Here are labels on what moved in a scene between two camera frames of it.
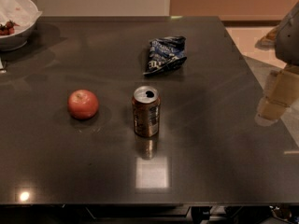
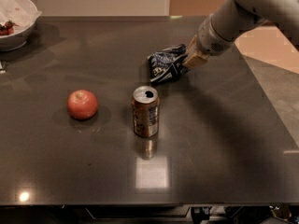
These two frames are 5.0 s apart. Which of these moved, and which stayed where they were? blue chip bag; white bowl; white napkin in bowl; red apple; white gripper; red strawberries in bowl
Moved: blue chip bag; white gripper
Stayed: red apple; white bowl; red strawberries in bowl; white napkin in bowl
